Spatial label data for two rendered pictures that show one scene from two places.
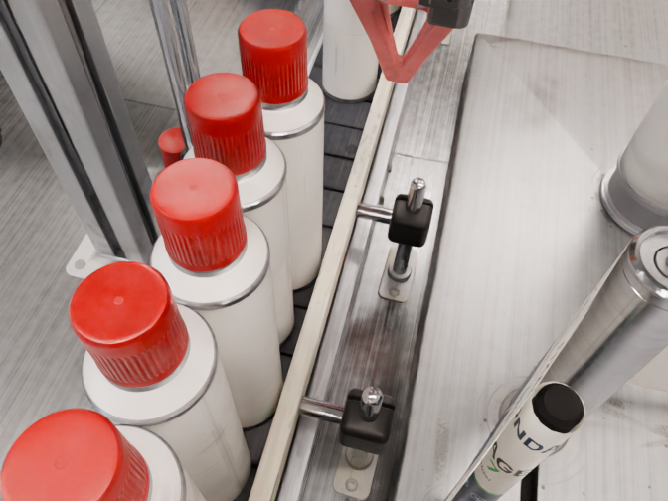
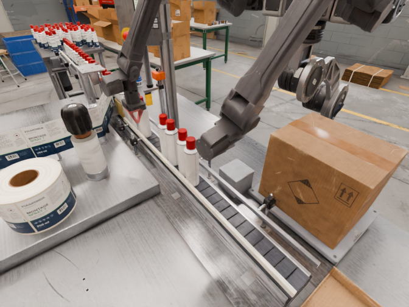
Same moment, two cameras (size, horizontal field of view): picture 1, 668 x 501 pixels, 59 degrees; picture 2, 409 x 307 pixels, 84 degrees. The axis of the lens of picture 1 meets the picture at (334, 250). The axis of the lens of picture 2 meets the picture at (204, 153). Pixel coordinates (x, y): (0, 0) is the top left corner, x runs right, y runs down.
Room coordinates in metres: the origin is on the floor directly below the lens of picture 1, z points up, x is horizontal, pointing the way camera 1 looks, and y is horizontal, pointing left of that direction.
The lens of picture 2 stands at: (1.09, -0.49, 1.50)
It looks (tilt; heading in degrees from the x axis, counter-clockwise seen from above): 38 degrees down; 131
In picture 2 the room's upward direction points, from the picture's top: straight up
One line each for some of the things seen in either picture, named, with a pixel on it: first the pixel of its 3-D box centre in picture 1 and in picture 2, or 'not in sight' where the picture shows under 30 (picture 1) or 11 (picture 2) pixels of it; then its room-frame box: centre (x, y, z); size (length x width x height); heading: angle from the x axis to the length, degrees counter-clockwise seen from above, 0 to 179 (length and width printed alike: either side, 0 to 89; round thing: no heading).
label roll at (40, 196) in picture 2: not in sight; (34, 194); (0.35, -0.48, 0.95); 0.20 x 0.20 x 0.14
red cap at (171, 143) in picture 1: (179, 151); not in sight; (0.39, 0.15, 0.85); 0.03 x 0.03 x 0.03
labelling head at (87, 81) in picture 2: not in sight; (98, 92); (-0.13, 0.02, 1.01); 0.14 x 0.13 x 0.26; 169
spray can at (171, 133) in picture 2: not in sight; (172, 142); (0.51, -0.02, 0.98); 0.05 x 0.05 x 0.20
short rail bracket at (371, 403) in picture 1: (339, 420); (125, 128); (0.12, -0.01, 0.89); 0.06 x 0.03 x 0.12; 79
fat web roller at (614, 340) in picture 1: (587, 362); (98, 124); (0.13, -0.13, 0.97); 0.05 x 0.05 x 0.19
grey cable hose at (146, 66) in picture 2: not in sight; (146, 65); (0.17, 0.15, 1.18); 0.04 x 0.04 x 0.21
